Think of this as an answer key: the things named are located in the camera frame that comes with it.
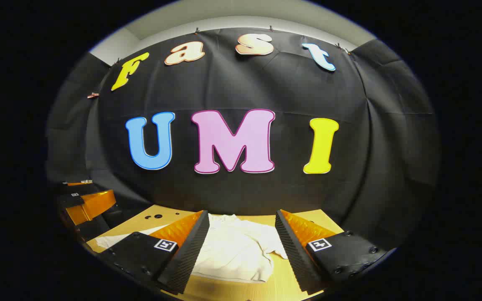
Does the black backdrop cloth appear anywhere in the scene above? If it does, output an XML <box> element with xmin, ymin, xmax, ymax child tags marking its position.
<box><xmin>45</xmin><ymin>27</ymin><xmax>440</xmax><ymax>251</ymax></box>

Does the white sweatshirt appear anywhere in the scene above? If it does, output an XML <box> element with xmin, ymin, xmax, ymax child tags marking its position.
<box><xmin>95</xmin><ymin>214</ymin><xmax>288</xmax><ymax>284</ymax></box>

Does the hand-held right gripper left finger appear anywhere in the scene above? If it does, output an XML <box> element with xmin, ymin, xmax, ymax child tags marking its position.
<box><xmin>98</xmin><ymin>210</ymin><xmax>210</xmax><ymax>294</ymax></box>

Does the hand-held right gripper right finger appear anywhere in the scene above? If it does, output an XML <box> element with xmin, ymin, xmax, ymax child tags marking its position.
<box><xmin>274</xmin><ymin>209</ymin><xmax>389</xmax><ymax>294</ymax></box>

